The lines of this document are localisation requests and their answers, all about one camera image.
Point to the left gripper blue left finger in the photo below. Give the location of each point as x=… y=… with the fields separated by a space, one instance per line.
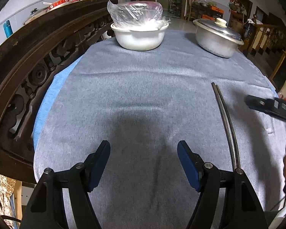
x=45 y=208

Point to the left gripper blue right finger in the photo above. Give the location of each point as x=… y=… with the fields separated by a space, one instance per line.
x=242 y=208

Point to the wooden stair railing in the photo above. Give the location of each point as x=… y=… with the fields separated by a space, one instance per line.
x=260 y=38

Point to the aluminium pot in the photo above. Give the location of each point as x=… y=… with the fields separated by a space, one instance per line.
x=217 y=44

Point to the pot lid with knob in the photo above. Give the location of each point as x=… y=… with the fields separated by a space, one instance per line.
x=219 y=27

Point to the orange boxes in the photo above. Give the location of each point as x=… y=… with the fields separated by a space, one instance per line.
x=211 y=12

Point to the dark wooden side table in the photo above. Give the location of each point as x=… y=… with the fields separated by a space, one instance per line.
x=198 y=10

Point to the blue under cloth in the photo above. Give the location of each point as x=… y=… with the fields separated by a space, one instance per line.
x=48 y=100

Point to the grey table cloth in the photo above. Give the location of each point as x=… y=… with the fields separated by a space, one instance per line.
x=143 y=104

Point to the dark carved wooden sideboard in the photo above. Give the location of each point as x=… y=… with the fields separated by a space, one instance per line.
x=29 y=60

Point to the clear plastic bag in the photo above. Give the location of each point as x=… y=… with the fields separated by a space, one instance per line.
x=138 y=16

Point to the teal bottle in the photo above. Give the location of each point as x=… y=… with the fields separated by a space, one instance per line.
x=7 y=28

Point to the glass lidded bowl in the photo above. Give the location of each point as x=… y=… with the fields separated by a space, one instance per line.
x=35 y=13

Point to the red white bowl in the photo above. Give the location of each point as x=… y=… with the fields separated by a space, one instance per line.
x=57 y=4

